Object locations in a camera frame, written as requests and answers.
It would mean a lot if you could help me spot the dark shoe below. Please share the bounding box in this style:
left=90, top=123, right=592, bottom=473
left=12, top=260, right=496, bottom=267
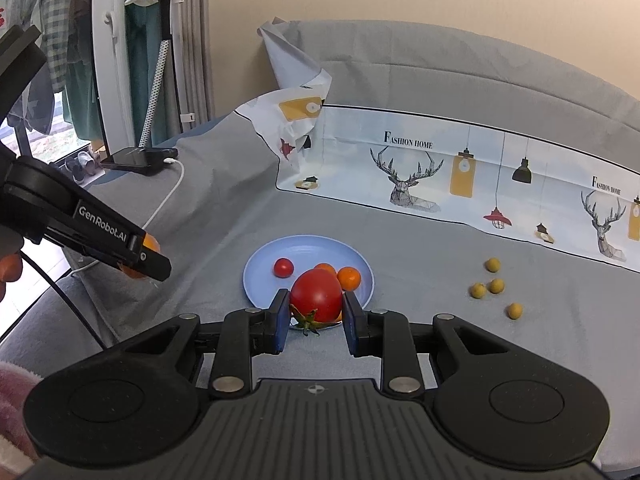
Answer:
left=65, top=157, right=88, bottom=184

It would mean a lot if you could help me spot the grey curtain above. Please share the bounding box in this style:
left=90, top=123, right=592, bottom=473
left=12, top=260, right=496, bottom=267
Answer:
left=180, top=0, right=216, bottom=123

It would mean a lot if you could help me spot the plaid shirt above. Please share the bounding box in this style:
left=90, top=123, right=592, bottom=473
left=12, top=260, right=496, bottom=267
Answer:
left=0, top=0, right=76, bottom=131

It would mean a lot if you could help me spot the grey bed cover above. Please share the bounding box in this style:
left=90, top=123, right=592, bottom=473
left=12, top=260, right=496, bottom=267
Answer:
left=0, top=19, right=640, bottom=471

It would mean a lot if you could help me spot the plastic-wrapped tangerine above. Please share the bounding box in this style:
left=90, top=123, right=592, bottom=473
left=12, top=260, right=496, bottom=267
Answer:
left=119, top=233, right=162, bottom=286

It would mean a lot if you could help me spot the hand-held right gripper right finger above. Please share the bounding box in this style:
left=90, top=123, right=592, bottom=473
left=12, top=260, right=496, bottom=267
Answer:
left=341, top=290, right=521, bottom=395

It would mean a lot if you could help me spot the light grey shoe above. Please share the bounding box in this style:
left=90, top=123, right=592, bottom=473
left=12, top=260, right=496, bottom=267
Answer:
left=77, top=151, right=106, bottom=176

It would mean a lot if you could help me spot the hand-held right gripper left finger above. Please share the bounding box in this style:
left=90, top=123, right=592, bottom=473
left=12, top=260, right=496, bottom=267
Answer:
left=117, top=288, right=292, bottom=394

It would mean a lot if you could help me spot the blue grey hanging garment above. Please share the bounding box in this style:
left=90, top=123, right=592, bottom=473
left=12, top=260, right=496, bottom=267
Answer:
left=5, top=62, right=57, bottom=135

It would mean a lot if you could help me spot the person's left hand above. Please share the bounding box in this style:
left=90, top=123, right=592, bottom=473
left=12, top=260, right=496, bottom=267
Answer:
left=0, top=225, right=25, bottom=306

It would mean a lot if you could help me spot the large red tomato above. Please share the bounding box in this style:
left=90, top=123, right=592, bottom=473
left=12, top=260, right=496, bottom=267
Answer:
left=289, top=268, right=344, bottom=336

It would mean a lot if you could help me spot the pink fuzzy clothing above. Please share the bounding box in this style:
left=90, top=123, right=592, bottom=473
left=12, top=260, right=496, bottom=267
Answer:
left=0, top=359, right=42, bottom=467

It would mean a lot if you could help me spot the white charging cable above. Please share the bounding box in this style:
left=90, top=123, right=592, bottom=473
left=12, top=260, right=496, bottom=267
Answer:
left=70, top=158, right=186, bottom=277

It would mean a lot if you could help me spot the white door frame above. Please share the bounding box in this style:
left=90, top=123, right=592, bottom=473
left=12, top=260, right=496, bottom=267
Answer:
left=91, top=0, right=141, bottom=153

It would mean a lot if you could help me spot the garment steamer with dotted hose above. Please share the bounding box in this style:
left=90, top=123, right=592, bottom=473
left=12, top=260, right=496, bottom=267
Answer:
left=136, top=0, right=179, bottom=151

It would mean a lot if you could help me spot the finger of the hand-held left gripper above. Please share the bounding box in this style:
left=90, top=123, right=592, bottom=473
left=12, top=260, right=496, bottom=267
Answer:
left=117, top=232, right=172, bottom=282

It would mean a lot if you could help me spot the black smartphone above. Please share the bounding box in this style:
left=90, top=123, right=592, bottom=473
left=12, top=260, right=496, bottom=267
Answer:
left=100, top=146, right=179, bottom=176

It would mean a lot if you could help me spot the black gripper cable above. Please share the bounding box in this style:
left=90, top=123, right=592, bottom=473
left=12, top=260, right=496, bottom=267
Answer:
left=22, top=255, right=108, bottom=350

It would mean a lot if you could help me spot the deer printed cloth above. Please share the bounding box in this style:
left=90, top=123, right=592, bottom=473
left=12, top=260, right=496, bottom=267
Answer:
left=235, top=17, right=640, bottom=275

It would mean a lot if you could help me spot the blue plate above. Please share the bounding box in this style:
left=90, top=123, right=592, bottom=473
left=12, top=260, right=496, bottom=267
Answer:
left=243, top=236, right=375, bottom=331

